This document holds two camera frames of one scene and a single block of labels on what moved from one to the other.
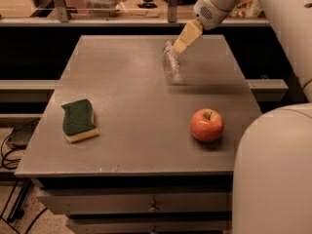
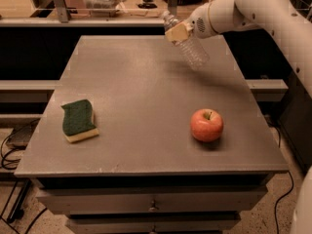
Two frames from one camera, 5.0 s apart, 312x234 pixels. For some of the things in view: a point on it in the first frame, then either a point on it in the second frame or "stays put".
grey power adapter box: [20, 136] stays put
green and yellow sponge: [78, 122] stays put
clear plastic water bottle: [174, 67] -> [190, 48]
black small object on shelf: [147, 5] stays put
